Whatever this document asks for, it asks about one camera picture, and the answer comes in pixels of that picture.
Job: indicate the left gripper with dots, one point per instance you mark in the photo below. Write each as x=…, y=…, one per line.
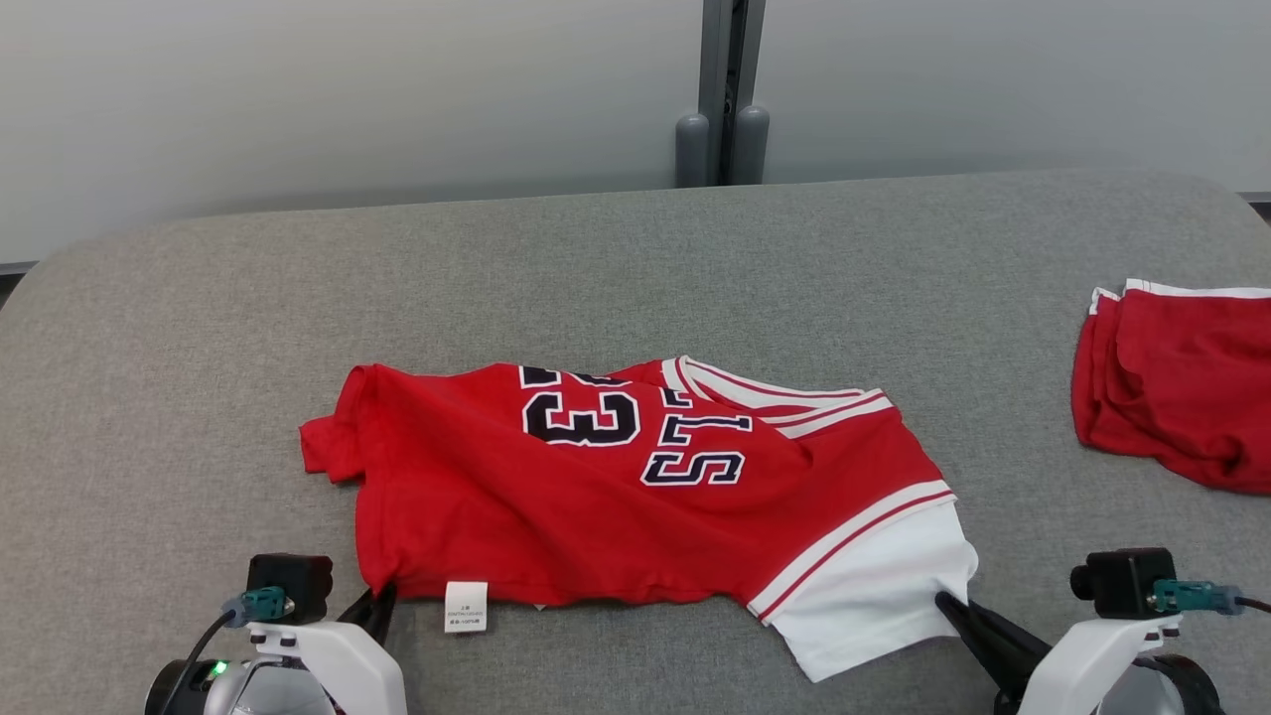
x=348, y=670

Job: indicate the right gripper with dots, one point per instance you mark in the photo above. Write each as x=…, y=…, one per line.
x=1092, y=665

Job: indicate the red basketball jersey white sleeves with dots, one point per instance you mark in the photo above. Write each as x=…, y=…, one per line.
x=477, y=497

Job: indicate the red shorts white trim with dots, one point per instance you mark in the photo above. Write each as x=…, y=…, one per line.
x=1182, y=397

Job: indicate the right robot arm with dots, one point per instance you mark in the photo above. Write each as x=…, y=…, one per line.
x=1172, y=690

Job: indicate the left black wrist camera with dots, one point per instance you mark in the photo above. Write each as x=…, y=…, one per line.
x=288, y=586

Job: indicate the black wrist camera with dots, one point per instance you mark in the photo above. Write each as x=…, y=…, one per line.
x=288, y=586
x=1122, y=581

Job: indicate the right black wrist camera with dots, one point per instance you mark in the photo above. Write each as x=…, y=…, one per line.
x=1122, y=581

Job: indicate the grey partition post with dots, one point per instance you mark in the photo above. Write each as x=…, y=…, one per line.
x=713, y=60

